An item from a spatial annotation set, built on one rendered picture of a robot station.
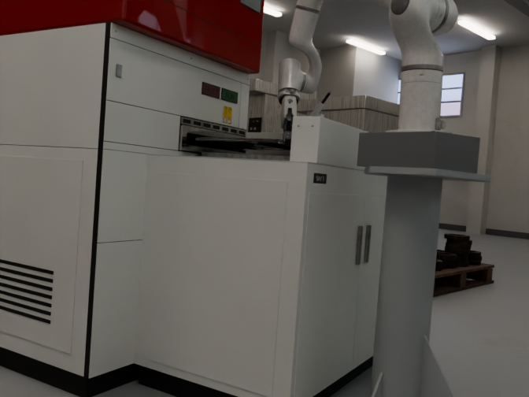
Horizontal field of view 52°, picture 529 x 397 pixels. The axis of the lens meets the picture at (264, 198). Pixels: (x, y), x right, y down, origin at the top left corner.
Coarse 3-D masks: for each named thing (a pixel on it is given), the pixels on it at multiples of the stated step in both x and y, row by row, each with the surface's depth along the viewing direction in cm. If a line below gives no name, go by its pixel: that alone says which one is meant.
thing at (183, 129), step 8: (184, 128) 205; (192, 128) 209; (200, 128) 213; (184, 136) 205; (216, 136) 222; (224, 136) 227; (232, 136) 232; (240, 136) 237; (184, 144) 206; (200, 152) 214; (216, 152) 223; (224, 152) 228; (232, 152) 233; (240, 152) 238
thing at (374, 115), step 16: (352, 96) 590; (368, 96) 581; (304, 112) 648; (320, 112) 624; (336, 112) 608; (352, 112) 593; (368, 112) 586; (384, 112) 603; (368, 128) 589; (384, 128) 609
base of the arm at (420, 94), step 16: (416, 80) 158; (432, 80) 157; (400, 96) 163; (416, 96) 158; (432, 96) 157; (400, 112) 163; (416, 112) 158; (432, 112) 158; (400, 128) 162; (416, 128) 158; (432, 128) 158
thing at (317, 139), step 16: (304, 128) 166; (320, 128) 164; (336, 128) 174; (352, 128) 185; (304, 144) 166; (320, 144) 165; (336, 144) 175; (352, 144) 186; (304, 160) 166; (320, 160) 166; (336, 160) 176; (352, 160) 187
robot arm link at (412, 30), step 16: (400, 0) 154; (416, 0) 151; (432, 0) 154; (400, 16) 155; (416, 16) 152; (432, 16) 155; (400, 32) 158; (416, 32) 155; (400, 48) 163; (416, 48) 157; (432, 48) 156; (416, 64) 157; (432, 64) 157
